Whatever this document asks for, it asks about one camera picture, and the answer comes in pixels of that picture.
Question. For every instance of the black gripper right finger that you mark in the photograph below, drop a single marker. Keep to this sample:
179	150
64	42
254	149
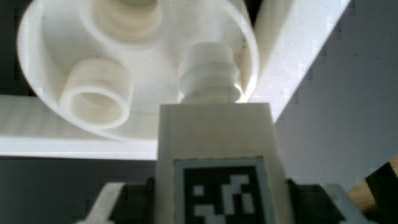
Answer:
321	205

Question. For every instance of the white stool leg with tag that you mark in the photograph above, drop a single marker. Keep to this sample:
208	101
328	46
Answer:
220	181

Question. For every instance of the white U-shaped boundary fence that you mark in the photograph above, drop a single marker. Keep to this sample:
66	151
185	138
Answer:
334	88

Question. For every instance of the white round stool seat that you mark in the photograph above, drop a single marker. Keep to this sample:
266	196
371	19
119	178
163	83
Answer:
122	54

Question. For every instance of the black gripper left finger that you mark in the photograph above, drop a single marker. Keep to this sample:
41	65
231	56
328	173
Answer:
122	205

